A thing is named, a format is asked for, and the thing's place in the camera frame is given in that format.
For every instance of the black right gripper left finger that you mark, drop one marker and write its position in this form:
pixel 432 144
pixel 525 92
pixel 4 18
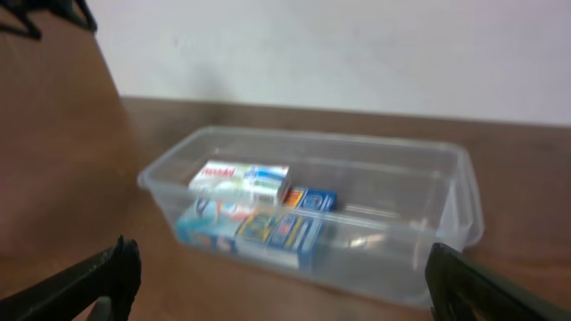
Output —
pixel 114 273

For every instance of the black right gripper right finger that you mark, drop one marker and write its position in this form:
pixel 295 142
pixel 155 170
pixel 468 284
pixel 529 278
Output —
pixel 461 289

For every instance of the clear plastic container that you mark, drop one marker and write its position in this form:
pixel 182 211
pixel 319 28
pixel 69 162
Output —
pixel 395 199

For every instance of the blue toothpaste box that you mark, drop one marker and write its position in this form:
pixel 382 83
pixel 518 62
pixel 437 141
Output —
pixel 285 237

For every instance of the white Panadol box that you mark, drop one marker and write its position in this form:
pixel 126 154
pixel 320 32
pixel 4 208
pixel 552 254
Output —
pixel 242 182

